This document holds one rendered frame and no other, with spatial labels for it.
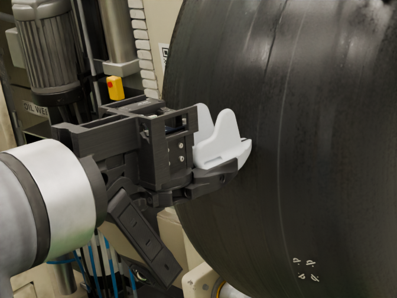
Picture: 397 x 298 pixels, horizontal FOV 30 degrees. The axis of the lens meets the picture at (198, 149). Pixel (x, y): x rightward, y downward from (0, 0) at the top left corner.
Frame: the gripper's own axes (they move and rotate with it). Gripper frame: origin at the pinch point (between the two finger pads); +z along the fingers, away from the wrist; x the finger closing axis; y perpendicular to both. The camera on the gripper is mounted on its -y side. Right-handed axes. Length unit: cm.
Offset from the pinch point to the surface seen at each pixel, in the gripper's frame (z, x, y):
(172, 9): 20.1, 31.1, 9.5
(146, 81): 22.6, 41.3, -2.7
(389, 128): 7.5, -11.9, 2.7
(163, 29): 20.5, 33.9, 6.3
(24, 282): 7, 61, -39
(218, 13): 5.0, 7.1, 12.3
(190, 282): 13.2, 23.4, -28.0
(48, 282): 12, 61, -40
